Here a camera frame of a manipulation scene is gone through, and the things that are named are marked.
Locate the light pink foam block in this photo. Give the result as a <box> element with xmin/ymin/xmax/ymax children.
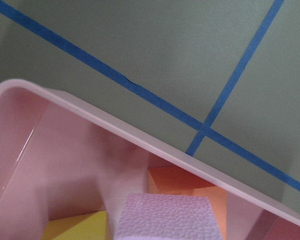
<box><xmin>113</xmin><ymin>193</ymin><xmax>223</xmax><ymax>240</ymax></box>

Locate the yellow foam block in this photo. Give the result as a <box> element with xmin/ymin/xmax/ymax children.
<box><xmin>42</xmin><ymin>211</ymin><xmax>112</xmax><ymax>240</ymax></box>

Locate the pink plastic bin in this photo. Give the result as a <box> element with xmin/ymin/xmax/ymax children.
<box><xmin>0</xmin><ymin>79</ymin><xmax>300</xmax><ymax>240</ymax></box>

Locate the orange foam block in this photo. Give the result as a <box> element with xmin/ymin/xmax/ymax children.
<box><xmin>148</xmin><ymin>166</ymin><xmax>228</xmax><ymax>240</ymax></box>

